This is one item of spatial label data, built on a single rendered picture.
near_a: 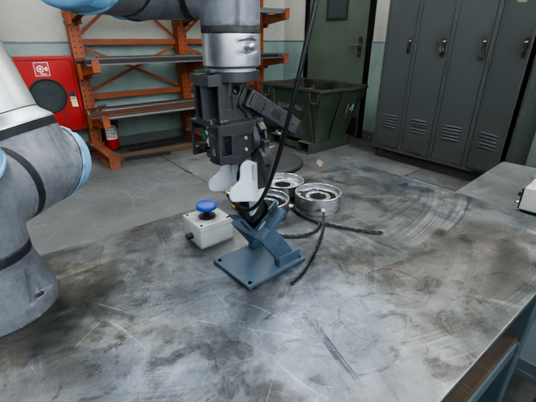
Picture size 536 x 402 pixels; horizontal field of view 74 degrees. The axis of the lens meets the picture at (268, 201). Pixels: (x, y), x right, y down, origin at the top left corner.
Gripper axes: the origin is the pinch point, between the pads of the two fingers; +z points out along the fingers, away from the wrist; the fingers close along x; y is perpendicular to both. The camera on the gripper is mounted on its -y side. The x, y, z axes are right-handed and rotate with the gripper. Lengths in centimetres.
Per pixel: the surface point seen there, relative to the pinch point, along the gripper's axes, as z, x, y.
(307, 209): 10.4, -6.6, -21.4
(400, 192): 12, 0, -49
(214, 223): 7.6, -10.0, 0.5
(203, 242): 10.6, -10.1, 2.9
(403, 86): 18, -139, -297
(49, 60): -5, -364, -51
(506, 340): 37, 31, -47
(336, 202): 9.0, -2.8, -26.4
